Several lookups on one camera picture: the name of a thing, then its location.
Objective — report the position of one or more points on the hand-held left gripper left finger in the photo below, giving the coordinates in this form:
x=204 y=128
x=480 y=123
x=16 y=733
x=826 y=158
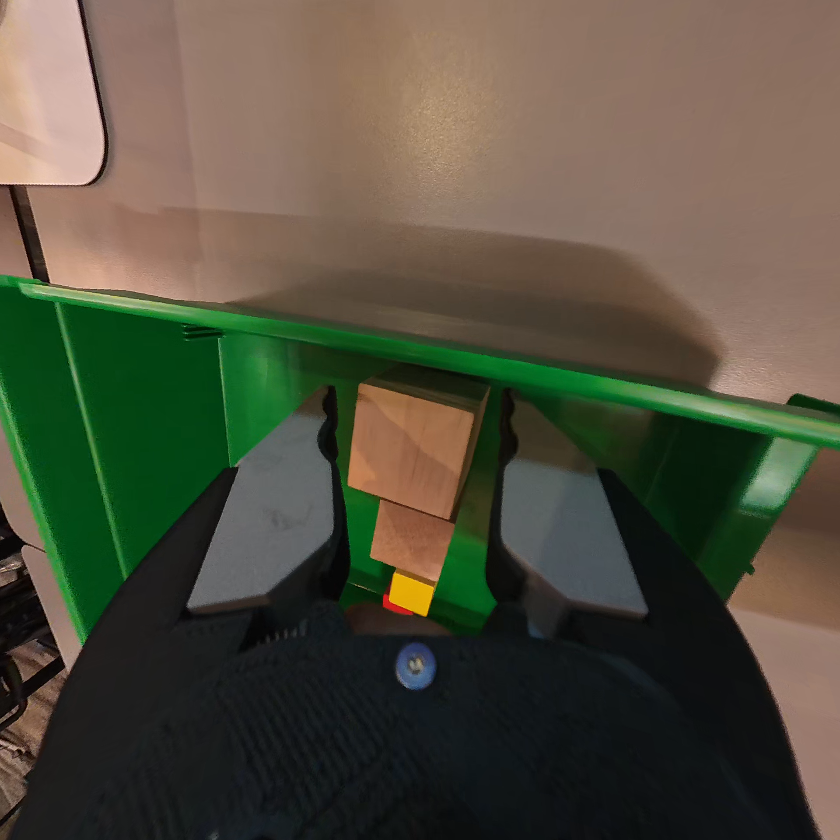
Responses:
x=269 y=525

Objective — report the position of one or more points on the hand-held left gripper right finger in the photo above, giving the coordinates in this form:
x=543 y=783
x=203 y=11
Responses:
x=564 y=525

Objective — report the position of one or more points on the medium wooden cube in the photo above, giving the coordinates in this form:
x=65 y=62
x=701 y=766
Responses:
x=410 y=541

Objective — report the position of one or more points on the red cube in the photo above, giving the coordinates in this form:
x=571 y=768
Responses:
x=394 y=607

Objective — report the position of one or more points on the yellow cube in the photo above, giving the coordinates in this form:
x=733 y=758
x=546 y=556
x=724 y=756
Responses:
x=413 y=594

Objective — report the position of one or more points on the large wooden cube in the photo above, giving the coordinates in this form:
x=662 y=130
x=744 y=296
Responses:
x=413 y=446

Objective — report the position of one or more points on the green plastic bin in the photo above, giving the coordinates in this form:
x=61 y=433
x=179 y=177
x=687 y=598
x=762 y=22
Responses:
x=131 y=426

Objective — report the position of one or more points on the grey desk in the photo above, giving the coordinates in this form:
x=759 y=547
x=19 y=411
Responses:
x=459 y=131

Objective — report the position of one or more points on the instruction sheet on stand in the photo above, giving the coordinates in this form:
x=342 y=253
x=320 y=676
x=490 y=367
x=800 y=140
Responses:
x=46 y=98

